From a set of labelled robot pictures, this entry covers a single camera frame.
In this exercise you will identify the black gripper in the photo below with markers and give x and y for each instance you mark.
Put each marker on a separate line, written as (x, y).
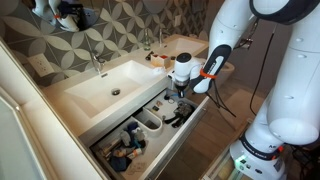
(181, 85)

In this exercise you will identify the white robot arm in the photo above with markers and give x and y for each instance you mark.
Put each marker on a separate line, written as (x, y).
(293, 83)

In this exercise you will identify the small tan counter box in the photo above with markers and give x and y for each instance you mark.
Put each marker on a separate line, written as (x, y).
(161, 61)

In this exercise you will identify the white arched drawer divider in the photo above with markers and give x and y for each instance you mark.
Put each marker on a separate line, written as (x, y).
(151, 128)

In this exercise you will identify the small black counter item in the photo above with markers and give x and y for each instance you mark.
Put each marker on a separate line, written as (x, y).
(149, 55)

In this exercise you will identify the white vanity drawer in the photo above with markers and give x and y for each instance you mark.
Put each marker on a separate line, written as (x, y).
(156, 150)

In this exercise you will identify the small black round object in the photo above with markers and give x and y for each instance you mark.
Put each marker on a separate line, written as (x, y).
(167, 97)

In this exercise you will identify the camouflage hair scrunchie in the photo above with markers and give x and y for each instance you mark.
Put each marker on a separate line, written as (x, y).
(184, 108)

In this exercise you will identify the small gold trinket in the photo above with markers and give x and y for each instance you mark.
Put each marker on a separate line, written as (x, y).
(159, 103)

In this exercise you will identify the crumpled white tissue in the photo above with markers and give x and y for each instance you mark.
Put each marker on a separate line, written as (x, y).
(159, 70)

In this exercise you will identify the white bath mat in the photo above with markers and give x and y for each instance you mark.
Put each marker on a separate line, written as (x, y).
(238, 108)

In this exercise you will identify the slim chrome faucet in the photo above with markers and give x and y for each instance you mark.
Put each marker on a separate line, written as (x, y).
(161, 35)

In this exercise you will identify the grey white spray bottle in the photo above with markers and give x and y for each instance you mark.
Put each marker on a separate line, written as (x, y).
(125, 138)

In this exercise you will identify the white bottle orange label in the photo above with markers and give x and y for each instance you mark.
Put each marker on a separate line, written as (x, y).
(135, 153)

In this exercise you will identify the large white rectangular sink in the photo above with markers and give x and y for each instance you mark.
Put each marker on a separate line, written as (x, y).
(100, 90)

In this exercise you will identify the chrome toilet paper holder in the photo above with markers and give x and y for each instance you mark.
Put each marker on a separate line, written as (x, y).
(245, 44)

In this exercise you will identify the clear plastic packet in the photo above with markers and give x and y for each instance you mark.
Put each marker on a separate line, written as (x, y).
(137, 167)

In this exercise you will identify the chrome sink faucet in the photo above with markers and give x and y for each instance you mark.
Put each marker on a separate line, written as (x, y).
(97, 61)

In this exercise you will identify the dark navy cloth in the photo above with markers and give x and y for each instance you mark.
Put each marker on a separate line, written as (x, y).
(120, 163)

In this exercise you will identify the white wall switch plate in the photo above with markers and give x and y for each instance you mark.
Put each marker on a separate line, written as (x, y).
(177, 20)

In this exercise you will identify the round wall mirror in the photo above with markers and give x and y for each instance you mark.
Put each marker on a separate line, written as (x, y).
(66, 15)

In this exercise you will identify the white wall outlet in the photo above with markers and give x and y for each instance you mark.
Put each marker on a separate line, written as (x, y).
(40, 65)

